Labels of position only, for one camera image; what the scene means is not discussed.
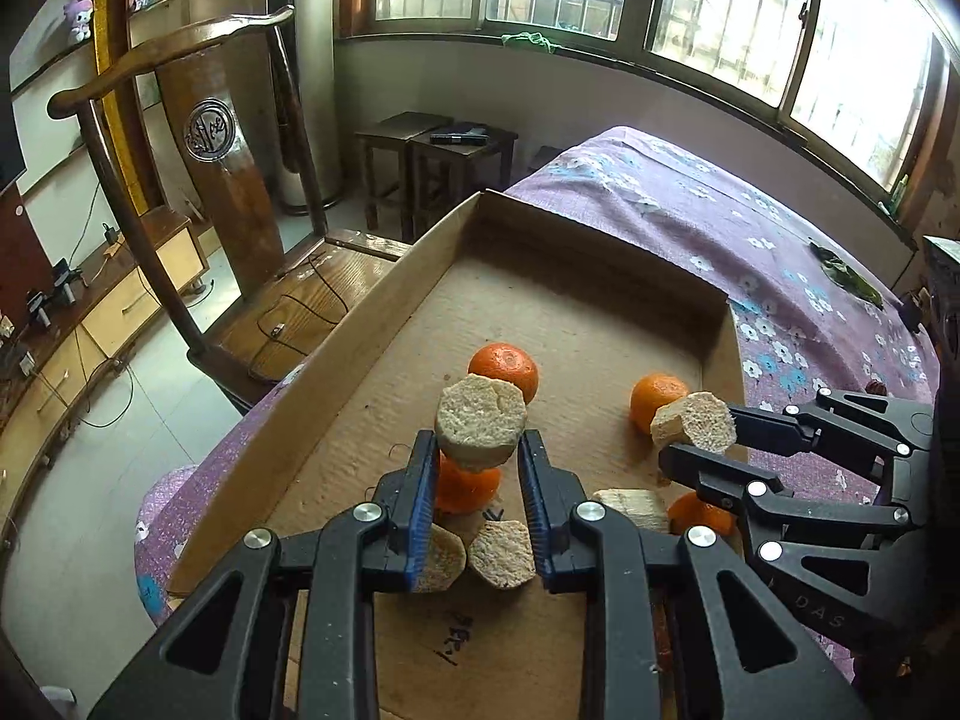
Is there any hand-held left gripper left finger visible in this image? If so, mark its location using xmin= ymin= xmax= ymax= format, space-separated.
xmin=86 ymin=430 xmax=441 ymax=720

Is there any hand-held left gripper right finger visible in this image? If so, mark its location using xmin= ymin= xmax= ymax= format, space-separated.
xmin=517 ymin=430 xmax=875 ymax=720

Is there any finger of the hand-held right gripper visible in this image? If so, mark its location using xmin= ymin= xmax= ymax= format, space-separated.
xmin=658 ymin=444 xmax=927 ymax=653
xmin=726 ymin=388 xmax=938 ymax=488

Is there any mandarin orange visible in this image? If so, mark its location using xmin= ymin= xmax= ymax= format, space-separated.
xmin=435 ymin=454 xmax=502 ymax=515
xmin=667 ymin=493 xmax=740 ymax=537
xmin=630 ymin=373 xmax=691 ymax=436
xmin=468 ymin=343 xmax=540 ymax=406

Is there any peeled sugarcane piece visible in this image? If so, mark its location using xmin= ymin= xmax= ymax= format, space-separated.
xmin=591 ymin=488 xmax=671 ymax=535
xmin=649 ymin=391 xmax=737 ymax=455

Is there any round rice cake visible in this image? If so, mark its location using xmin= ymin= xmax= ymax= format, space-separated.
xmin=435 ymin=377 xmax=530 ymax=473

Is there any brown cardboard box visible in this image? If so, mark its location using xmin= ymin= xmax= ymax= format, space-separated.
xmin=169 ymin=189 xmax=749 ymax=720

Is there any green leafy vegetable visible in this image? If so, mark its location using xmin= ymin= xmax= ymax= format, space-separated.
xmin=808 ymin=238 xmax=884 ymax=307

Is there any purple floral cloth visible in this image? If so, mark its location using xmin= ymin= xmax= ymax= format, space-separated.
xmin=135 ymin=126 xmax=942 ymax=691

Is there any dark wooden stool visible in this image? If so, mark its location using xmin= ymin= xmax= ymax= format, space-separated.
xmin=409 ymin=127 xmax=520 ymax=241
xmin=355 ymin=111 xmax=455 ymax=233

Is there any wooden television cabinet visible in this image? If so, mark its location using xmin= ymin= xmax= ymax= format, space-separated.
xmin=0 ymin=210 xmax=211 ymax=481

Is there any brown wooden chair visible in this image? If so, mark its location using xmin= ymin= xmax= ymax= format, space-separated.
xmin=46 ymin=6 xmax=413 ymax=417

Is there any green cloth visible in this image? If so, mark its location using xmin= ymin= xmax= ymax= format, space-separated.
xmin=501 ymin=30 xmax=562 ymax=53

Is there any purple plush toy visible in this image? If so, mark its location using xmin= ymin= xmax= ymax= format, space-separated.
xmin=62 ymin=0 xmax=95 ymax=44

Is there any black cable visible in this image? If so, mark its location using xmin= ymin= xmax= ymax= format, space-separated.
xmin=255 ymin=255 xmax=365 ymax=350

